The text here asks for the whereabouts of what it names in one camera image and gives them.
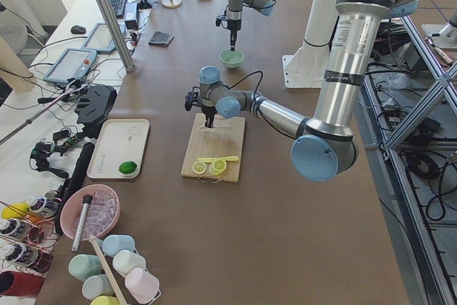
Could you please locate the yellow plastic knife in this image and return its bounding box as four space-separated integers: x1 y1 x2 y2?
197 156 239 163

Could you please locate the red cylinder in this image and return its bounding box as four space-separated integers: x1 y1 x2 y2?
1 271 46 298

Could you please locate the black computer mouse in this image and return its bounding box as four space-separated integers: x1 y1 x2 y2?
71 25 86 34

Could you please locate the far teach pendant tablet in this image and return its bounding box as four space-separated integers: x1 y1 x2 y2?
81 23 116 54

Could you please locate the light blue lower cup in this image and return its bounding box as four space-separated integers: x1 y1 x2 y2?
82 274 114 300

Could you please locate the blue cup on rack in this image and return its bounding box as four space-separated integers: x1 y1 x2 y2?
102 234 136 257

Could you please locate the dark folded cloth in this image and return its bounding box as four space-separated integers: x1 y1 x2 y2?
148 31 174 47

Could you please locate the left lemon slice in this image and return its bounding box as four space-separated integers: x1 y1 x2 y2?
192 161 207 175

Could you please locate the white cup on rack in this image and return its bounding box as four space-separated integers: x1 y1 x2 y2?
112 249 146 277

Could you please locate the pink bowl with ice cubes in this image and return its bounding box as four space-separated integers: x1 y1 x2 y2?
60 184 121 241

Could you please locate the yellow cup on rack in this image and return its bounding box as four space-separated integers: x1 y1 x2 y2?
90 295 120 305

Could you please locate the cream rectangular tray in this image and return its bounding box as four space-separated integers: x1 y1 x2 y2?
86 119 150 179

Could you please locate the lower bottle in copper rack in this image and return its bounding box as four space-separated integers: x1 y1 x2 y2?
1 243 39 267

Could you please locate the near teach pendant tablet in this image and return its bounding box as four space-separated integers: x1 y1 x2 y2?
43 49 97 84

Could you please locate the black perforated bracket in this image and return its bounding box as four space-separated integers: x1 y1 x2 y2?
74 85 117 139

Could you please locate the green cup on rack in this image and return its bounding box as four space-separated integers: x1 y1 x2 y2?
68 254 102 282

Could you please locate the metal muddler rod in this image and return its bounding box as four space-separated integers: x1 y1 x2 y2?
71 195 93 253

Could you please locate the black long bar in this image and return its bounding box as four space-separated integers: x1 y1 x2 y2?
54 142 95 236

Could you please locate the teach pendant tablet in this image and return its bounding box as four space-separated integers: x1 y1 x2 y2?
81 23 116 54
43 49 97 84

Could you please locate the pink cup on rack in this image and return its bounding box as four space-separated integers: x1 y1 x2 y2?
125 267 160 304

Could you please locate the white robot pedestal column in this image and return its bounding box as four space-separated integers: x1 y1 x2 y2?
282 0 338 88

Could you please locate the bottle in copper rack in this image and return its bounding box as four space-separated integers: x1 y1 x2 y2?
25 196 59 219
1 219 31 241
1 243 39 267

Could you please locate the green lime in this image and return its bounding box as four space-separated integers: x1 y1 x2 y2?
118 161 138 175

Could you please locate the middle bottle in copper rack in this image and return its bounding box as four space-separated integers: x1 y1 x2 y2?
1 219 31 241

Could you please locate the upper bottle in copper rack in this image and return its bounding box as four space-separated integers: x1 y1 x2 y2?
25 196 59 219

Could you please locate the mint green ceramic bowl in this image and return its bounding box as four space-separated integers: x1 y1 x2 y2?
219 49 244 69

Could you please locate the wooden cutting board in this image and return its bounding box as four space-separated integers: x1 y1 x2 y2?
181 113 245 182

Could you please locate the aluminium frame post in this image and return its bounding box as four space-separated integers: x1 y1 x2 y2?
96 0 134 72

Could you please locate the wooden stick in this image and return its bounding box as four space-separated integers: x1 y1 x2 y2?
89 236 127 305

